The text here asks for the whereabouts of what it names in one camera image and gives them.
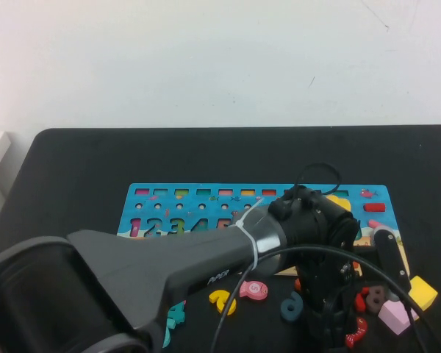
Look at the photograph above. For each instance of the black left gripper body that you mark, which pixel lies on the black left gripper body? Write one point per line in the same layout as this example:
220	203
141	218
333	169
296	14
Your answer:
325	283

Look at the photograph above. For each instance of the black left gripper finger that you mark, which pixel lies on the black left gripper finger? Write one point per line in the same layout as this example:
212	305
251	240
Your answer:
343	331
318	332

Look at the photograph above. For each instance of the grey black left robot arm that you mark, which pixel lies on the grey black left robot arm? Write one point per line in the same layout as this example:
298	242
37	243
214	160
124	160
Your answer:
132	264

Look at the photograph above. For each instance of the pink greater-than sign piece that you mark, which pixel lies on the pink greater-than sign piece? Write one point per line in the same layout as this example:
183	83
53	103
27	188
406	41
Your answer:
373	223

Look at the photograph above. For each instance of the red minus sign piece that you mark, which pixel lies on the red minus sign piece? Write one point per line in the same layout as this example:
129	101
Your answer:
374	207

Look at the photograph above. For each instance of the colourful wooden puzzle board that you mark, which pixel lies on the colourful wooden puzzle board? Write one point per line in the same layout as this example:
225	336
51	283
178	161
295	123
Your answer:
191	209

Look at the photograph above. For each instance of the red wooden fish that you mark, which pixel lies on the red wooden fish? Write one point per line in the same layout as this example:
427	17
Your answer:
357	332

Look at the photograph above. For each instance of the red number seven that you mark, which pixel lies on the red number seven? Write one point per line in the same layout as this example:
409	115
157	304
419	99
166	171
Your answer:
360	302

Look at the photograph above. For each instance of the blue-grey number nine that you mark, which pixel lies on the blue-grey number nine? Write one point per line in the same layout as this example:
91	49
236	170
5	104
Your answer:
291	307

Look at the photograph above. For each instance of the brown number eight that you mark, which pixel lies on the brown number eight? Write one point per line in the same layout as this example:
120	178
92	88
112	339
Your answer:
376	298

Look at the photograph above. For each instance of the light pink wooden cube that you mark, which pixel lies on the light pink wooden cube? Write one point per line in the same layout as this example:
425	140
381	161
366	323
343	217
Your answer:
395	314

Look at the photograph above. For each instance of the pink wooden fish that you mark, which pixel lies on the pink wooden fish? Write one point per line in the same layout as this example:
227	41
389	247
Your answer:
253	288

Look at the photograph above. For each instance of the yellow rubber duck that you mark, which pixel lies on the yellow rubber duck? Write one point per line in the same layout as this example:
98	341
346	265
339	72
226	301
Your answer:
341	201

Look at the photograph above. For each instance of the yellow wooden cube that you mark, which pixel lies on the yellow wooden cube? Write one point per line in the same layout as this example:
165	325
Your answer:
424	292

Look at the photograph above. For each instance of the white zip tie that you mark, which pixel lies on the white zip tie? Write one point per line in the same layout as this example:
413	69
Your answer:
247	235

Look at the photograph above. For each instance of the yellow number six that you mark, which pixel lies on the yellow number six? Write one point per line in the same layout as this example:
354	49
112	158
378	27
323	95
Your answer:
226	299

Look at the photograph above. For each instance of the green number four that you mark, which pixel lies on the green number four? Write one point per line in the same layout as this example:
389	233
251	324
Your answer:
176	315

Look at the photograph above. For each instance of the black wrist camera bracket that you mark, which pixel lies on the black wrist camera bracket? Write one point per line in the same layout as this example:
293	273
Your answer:
391	261

